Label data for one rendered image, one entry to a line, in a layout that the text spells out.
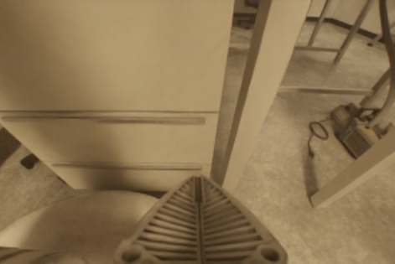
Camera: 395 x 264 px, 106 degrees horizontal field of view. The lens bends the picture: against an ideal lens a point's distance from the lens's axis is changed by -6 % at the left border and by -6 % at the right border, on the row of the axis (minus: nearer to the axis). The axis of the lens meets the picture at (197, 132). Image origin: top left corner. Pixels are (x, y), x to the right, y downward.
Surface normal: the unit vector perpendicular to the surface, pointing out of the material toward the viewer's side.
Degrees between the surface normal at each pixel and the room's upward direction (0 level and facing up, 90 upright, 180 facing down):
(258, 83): 90
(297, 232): 0
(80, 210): 1
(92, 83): 90
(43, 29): 90
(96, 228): 69
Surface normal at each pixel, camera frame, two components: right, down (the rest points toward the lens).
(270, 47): 0.00, 0.71
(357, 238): 0.02, -0.70
